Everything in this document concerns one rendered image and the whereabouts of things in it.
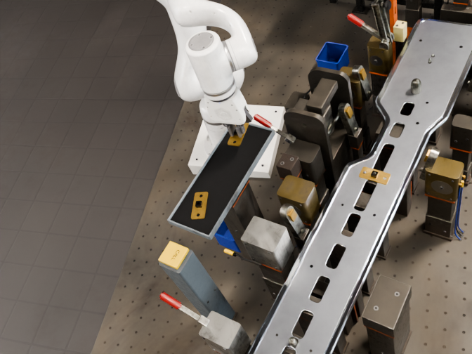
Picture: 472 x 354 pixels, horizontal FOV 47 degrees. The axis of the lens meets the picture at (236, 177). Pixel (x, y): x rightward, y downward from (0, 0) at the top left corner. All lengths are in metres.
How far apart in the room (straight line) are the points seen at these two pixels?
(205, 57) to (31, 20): 3.66
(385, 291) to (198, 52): 0.73
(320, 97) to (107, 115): 2.25
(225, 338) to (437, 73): 1.05
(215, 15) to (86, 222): 2.02
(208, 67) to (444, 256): 0.96
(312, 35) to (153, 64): 1.56
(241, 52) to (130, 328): 1.04
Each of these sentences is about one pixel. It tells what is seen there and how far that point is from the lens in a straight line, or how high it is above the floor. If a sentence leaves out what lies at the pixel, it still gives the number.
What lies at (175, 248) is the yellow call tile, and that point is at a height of 1.16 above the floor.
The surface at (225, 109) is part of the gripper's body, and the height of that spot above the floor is 1.34.
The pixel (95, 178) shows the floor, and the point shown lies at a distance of 3.33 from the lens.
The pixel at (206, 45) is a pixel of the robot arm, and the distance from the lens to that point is 1.27.
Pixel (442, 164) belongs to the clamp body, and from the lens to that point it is 1.58.
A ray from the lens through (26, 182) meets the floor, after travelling 3.59.
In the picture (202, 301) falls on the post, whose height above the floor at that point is 0.95.
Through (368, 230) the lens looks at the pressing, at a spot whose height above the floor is 1.00.
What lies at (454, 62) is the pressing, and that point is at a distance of 1.90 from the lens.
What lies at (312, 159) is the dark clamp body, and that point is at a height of 1.08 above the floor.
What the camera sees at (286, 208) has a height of 1.11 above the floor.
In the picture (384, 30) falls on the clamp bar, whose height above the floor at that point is 1.12.
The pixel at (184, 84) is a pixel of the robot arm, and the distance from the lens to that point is 1.78.
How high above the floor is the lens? 2.33
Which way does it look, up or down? 52 degrees down
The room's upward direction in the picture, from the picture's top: 24 degrees counter-clockwise
